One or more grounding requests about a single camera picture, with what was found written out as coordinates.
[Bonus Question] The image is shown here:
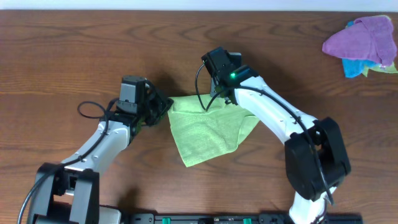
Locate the green cloth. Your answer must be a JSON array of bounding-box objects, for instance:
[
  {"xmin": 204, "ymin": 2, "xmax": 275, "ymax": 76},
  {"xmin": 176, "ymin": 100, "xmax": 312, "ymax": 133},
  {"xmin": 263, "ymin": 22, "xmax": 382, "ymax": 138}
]
[
  {"xmin": 362, "ymin": 63, "xmax": 397, "ymax": 77},
  {"xmin": 168, "ymin": 95, "xmax": 259, "ymax": 167}
]

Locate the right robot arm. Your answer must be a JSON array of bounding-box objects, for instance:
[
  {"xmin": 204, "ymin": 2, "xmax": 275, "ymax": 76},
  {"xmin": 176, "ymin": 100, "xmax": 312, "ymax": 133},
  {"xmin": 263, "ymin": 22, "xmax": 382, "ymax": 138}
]
[{"xmin": 206, "ymin": 65, "xmax": 351, "ymax": 223}]

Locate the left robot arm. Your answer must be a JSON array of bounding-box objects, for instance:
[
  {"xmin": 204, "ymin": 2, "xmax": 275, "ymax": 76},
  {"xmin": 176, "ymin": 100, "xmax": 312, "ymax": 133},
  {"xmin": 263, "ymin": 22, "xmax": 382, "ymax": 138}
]
[{"xmin": 17, "ymin": 80, "xmax": 173, "ymax": 223}]

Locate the blue cloth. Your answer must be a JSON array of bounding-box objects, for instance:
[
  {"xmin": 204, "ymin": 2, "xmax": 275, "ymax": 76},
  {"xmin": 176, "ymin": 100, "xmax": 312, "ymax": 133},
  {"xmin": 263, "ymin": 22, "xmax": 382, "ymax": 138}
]
[{"xmin": 340, "ymin": 20, "xmax": 380, "ymax": 78}]

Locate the purple cloth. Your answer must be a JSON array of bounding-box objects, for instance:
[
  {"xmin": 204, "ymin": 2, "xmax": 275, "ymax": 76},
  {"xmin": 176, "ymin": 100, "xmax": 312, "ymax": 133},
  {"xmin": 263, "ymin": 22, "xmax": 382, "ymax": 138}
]
[{"xmin": 322, "ymin": 15, "xmax": 397, "ymax": 66}]

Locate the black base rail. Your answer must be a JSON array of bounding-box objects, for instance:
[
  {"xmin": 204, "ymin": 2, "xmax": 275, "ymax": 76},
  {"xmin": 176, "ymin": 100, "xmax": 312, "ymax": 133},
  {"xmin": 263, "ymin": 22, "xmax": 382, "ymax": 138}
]
[{"xmin": 126, "ymin": 212, "xmax": 364, "ymax": 224}]

